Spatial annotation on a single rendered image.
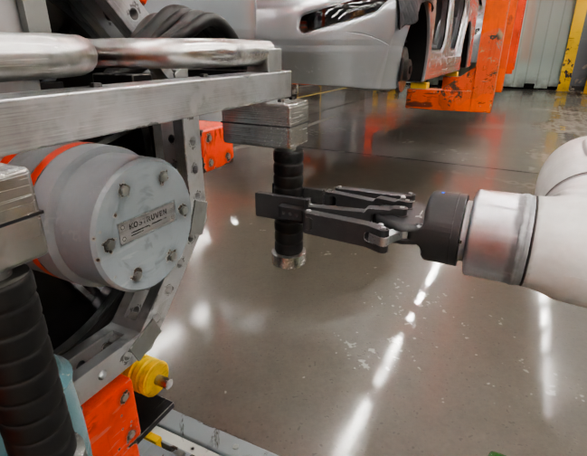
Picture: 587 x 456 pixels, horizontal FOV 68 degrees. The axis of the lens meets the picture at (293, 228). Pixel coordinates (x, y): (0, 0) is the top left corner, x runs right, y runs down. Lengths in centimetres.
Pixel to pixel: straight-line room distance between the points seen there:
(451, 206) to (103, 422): 52
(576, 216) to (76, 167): 44
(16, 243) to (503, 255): 38
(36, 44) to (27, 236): 11
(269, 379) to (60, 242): 116
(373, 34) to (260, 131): 247
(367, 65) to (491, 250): 257
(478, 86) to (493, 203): 347
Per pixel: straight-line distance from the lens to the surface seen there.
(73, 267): 43
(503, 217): 44
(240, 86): 45
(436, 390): 154
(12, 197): 25
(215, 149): 74
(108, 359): 66
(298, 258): 54
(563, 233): 44
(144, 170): 42
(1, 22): 52
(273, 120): 49
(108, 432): 71
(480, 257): 44
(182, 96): 38
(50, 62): 30
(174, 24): 52
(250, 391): 148
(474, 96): 392
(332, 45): 287
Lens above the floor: 100
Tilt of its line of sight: 23 degrees down
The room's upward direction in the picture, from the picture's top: straight up
